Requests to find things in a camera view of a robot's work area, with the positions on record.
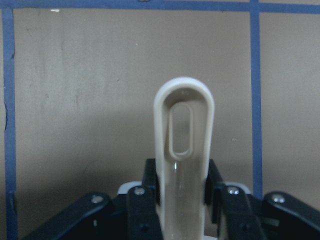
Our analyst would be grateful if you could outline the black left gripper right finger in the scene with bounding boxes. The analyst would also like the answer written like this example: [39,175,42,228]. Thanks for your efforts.
[205,160,320,240]

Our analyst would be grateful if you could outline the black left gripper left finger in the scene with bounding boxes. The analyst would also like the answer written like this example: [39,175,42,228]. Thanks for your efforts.
[24,158,163,240]

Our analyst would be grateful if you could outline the beige plastic dustpan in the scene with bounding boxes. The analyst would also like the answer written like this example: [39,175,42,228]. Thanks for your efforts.
[153,76,215,240]

